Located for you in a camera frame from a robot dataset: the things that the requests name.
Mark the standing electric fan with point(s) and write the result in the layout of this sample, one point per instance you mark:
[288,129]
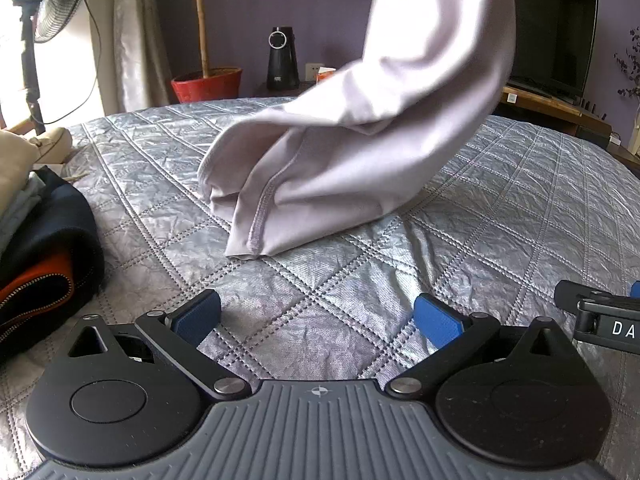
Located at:
[10,70]

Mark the lavender garment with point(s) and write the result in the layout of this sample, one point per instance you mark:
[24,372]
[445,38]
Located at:
[375,135]

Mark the khaki garment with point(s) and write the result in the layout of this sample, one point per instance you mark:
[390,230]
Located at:
[15,160]

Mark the orange tissue box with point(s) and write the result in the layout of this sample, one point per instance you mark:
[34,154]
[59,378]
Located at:
[324,76]

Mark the beige curtain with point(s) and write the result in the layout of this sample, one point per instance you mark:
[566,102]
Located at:
[140,35]

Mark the black standing fan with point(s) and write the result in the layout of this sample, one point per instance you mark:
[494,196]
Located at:
[65,5]

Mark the green potted tree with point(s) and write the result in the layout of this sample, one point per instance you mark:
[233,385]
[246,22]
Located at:
[201,20]

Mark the dried purple flowers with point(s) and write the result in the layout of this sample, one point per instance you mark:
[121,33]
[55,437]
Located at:
[630,65]

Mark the black television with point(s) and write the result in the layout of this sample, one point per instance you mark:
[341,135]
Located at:
[555,25]

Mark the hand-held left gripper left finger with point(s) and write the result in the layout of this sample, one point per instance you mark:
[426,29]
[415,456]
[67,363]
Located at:
[197,312]

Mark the black cylindrical speaker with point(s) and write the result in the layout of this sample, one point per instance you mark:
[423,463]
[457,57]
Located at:
[283,60]

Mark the grey quilted bedspread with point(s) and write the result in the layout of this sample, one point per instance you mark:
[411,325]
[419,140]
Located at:
[450,235]

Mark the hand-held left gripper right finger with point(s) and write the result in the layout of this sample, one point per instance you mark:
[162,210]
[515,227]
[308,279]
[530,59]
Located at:
[437,320]

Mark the wooden television stand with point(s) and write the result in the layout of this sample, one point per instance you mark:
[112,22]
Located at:
[550,107]

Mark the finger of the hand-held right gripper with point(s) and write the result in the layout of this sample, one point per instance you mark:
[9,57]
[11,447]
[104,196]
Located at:
[567,291]

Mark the white wall socket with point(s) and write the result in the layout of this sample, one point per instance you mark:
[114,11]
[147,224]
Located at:
[313,70]

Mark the navy jacket orange lining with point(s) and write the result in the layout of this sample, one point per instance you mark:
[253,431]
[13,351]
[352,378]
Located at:
[65,235]

